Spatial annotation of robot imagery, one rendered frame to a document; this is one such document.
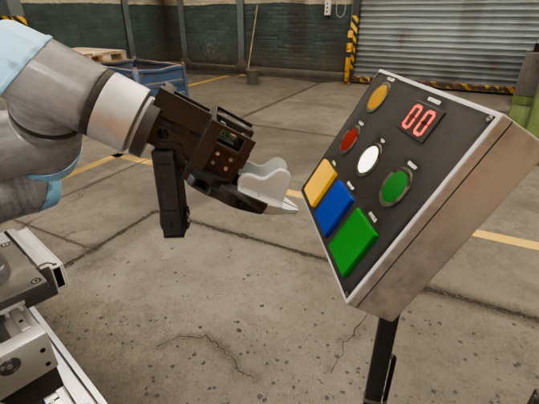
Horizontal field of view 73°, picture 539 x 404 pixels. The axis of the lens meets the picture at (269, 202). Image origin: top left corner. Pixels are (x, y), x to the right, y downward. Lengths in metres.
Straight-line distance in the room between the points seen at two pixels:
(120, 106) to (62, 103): 0.05
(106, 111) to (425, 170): 0.36
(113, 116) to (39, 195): 0.46
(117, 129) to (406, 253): 0.35
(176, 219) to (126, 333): 1.46
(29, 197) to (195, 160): 0.49
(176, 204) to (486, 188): 0.35
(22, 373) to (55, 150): 0.48
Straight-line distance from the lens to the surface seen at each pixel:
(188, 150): 0.42
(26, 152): 0.49
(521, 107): 5.13
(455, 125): 0.48
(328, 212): 0.60
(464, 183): 0.46
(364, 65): 8.11
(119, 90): 0.41
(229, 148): 0.40
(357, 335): 1.79
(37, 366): 0.85
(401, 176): 0.50
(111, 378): 1.73
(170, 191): 0.43
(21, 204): 0.84
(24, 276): 0.90
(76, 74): 0.41
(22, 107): 0.44
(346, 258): 0.51
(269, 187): 0.43
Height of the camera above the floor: 1.29
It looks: 27 degrees down
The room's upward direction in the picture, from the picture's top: straight up
